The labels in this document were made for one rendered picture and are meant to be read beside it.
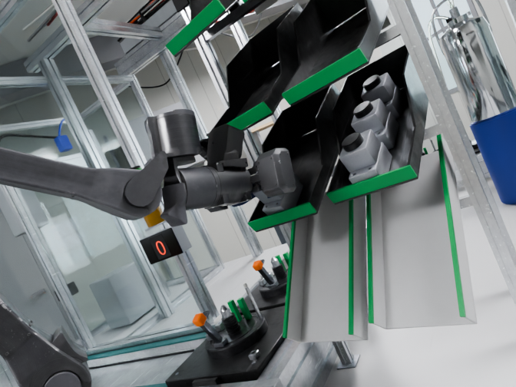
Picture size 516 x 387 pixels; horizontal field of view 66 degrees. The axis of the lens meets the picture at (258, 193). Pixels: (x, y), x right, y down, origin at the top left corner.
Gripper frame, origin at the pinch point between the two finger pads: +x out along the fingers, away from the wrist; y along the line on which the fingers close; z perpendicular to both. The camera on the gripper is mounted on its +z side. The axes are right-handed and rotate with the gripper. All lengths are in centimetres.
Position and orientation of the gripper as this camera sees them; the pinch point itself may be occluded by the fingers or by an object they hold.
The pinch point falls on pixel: (267, 180)
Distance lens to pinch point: 63.7
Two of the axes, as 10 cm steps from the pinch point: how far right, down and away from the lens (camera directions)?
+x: 7.3, -0.9, 6.7
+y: -6.5, 1.8, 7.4
